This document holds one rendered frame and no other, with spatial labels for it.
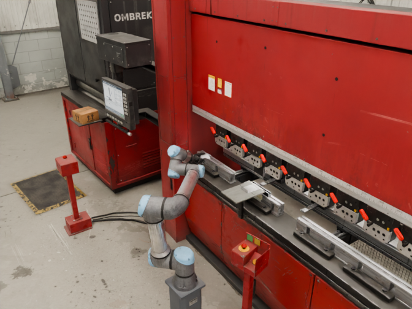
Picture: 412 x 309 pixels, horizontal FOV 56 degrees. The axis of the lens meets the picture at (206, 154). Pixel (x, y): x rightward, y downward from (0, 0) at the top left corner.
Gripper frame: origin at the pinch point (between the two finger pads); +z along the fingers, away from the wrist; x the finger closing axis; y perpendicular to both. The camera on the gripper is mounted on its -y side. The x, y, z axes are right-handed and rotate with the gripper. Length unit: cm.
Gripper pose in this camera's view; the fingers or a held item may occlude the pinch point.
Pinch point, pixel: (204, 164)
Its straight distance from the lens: 263.2
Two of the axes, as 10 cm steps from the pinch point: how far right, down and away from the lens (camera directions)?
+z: 5.9, 2.9, 7.5
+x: 5.6, -8.2, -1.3
